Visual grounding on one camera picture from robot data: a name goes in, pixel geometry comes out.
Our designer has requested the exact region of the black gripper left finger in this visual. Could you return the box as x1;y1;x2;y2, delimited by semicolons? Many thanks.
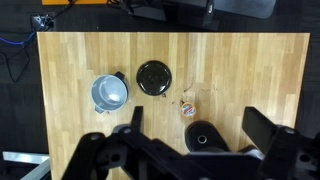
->
131;106;143;131

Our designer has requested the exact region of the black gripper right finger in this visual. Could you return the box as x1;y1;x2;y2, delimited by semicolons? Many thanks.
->
242;107;278;154

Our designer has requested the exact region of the orange-lidded coffee pod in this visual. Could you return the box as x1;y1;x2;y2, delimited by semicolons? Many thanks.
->
181;102;196;117

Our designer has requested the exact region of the black coffeemaker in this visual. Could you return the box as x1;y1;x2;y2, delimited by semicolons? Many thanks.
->
185;121;230;152

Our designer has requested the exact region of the black round pot lid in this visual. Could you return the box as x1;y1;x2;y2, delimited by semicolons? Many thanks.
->
136;60;172;96

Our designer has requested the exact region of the grey pot with black handles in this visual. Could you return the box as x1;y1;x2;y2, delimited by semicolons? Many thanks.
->
91;71;129;114

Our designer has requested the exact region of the blue cable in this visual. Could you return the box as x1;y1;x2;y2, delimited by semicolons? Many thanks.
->
0;20;46;47

